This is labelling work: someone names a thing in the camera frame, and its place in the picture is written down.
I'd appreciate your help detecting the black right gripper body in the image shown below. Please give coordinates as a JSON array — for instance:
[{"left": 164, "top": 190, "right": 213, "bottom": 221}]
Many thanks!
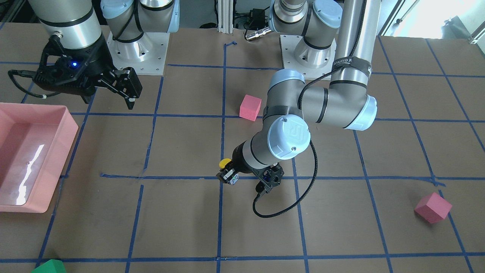
[{"left": 33, "top": 35, "right": 115, "bottom": 97}]

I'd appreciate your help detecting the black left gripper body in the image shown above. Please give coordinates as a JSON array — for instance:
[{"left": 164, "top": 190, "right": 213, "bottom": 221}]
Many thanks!
[{"left": 232, "top": 142, "right": 284, "bottom": 194}]

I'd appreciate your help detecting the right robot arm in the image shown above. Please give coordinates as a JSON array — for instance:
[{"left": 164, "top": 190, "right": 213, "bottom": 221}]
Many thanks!
[{"left": 27, "top": 0, "right": 180, "bottom": 110}]

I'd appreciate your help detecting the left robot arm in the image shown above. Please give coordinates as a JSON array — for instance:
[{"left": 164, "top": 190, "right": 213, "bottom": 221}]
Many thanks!
[{"left": 217, "top": 0, "right": 382, "bottom": 192}]

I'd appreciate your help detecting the pink plastic bin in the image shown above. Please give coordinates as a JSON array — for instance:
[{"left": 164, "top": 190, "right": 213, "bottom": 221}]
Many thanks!
[{"left": 0, "top": 103, "right": 78, "bottom": 213}]

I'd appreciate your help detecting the pink foam cube centre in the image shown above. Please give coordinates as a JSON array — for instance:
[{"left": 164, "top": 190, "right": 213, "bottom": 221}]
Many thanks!
[{"left": 239, "top": 94, "right": 262, "bottom": 122}]

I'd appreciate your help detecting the pink foam cube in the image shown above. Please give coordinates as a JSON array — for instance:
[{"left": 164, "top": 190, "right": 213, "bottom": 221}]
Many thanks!
[
  {"left": 414, "top": 193, "right": 452, "bottom": 224},
  {"left": 239, "top": 94, "right": 262, "bottom": 122}
]

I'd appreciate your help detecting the pink foam cube far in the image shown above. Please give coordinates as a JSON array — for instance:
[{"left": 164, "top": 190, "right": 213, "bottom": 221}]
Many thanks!
[{"left": 414, "top": 193, "right": 452, "bottom": 224}]

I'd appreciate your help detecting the green foam cube near bin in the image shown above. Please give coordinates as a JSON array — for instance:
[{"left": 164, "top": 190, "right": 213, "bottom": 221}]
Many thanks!
[{"left": 31, "top": 259, "right": 67, "bottom": 273}]

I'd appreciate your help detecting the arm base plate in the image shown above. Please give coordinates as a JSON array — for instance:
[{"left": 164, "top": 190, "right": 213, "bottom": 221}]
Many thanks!
[
  {"left": 107, "top": 32, "right": 170, "bottom": 76},
  {"left": 280, "top": 35, "right": 336, "bottom": 79}
]

